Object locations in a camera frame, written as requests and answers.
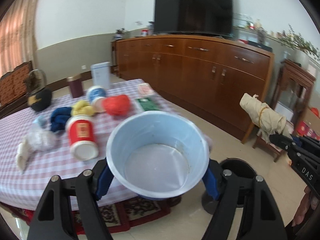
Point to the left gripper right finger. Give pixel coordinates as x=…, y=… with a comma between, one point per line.
x=260, y=219

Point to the clear plastic bag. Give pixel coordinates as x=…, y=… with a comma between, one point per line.
x=39, y=139

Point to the red white cylindrical canister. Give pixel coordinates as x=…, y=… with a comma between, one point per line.
x=82, y=143

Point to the light blue paper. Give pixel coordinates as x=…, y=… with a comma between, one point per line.
x=41, y=121

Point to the yellow cloth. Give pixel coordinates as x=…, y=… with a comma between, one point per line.
x=83, y=107

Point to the light blue plastic bowl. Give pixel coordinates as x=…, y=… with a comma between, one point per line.
x=157, y=155

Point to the red plastic bag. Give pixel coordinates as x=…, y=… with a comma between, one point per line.
x=116, y=105

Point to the green box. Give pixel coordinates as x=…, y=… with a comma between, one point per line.
x=146, y=104

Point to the pink white snack packet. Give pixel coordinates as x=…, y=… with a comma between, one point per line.
x=145, y=90

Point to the black round trash bin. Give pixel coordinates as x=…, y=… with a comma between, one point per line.
x=232, y=172

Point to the right human hand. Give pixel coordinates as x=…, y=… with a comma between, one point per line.
x=308, y=201

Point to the red gift box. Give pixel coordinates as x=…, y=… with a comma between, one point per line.
x=308, y=129

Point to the paper wrapped bundle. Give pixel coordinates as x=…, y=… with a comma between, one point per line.
x=262, y=115

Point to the carved wooden side cabinet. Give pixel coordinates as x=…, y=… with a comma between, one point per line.
x=293, y=91

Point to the patterned red floor rug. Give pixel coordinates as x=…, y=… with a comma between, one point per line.
x=118, y=217

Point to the white crumpled cloth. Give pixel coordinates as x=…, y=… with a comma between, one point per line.
x=24, y=151

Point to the dark blue crumpled cloth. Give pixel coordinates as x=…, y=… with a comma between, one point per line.
x=59, y=118

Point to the green branch plant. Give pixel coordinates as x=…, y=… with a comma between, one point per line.
x=296, y=41

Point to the long wooden sideboard cabinet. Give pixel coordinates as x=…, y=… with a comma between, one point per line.
x=204, y=75

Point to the pink checkered tablecloth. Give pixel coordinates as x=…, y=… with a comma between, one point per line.
x=24, y=189

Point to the black iron teapot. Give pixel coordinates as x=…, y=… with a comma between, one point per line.
x=39, y=95

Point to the wooden bench sofa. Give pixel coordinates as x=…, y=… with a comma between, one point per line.
x=13, y=89

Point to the blue white paper cup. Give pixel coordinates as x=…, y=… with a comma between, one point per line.
x=95, y=95

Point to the maroon cylindrical tin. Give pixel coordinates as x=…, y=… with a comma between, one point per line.
x=75, y=86

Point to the white square tin box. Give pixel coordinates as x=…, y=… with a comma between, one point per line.
x=100, y=73

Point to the black flat television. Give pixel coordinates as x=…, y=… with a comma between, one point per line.
x=198, y=17

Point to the peach window curtain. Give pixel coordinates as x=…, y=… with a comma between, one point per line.
x=17, y=35

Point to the small potted plant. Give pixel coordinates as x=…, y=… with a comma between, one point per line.
x=120, y=33

